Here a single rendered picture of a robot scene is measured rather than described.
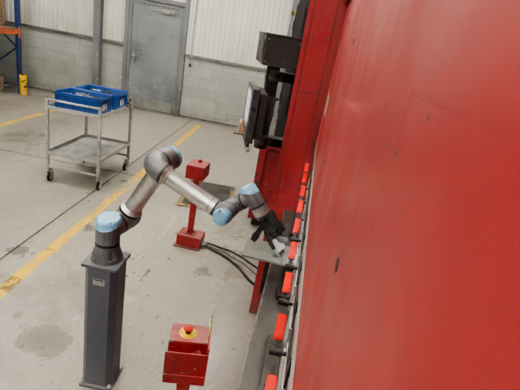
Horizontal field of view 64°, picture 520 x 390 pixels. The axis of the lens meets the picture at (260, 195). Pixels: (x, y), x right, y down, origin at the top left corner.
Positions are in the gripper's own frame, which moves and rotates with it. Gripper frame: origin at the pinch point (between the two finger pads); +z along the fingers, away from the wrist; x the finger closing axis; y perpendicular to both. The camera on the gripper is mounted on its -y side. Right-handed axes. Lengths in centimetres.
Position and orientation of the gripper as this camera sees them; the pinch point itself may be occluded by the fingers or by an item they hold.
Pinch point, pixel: (280, 252)
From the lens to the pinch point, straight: 195.0
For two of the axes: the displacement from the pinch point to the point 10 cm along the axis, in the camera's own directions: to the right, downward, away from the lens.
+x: 2.5, -3.1, 9.2
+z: 4.8, 8.6, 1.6
